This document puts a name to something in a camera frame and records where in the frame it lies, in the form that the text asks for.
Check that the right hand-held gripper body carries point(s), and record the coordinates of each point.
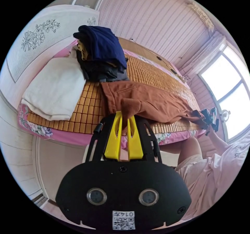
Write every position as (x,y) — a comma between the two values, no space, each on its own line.
(207,117)

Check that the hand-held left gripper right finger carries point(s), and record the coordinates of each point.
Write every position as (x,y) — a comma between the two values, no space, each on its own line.
(134,140)

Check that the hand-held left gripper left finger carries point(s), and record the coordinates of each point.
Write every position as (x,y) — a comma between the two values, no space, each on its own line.
(114,138)

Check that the brown long pants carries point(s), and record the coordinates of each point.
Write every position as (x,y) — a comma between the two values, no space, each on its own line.
(156,97)

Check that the person's right forearm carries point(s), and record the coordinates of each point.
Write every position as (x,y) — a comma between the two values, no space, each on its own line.
(219,140)

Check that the person's right hand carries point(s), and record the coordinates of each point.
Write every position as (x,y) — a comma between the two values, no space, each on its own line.
(211,130)

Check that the window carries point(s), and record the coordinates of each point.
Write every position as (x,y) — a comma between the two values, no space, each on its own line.
(220,79)

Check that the bed with woven mat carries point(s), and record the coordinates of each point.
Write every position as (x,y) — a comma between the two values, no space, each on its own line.
(86,104)

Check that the white curtain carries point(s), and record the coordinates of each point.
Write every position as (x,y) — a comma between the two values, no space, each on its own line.
(207,56)

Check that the person's body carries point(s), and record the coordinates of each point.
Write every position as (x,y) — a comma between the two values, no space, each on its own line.
(214,179)

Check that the white pillow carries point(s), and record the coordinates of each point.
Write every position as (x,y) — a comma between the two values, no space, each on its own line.
(54,85)

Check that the pile of clothes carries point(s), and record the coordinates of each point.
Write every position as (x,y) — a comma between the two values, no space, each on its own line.
(101,46)

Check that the white headboard with flower drawing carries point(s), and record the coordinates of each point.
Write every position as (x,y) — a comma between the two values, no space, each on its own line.
(58,38)

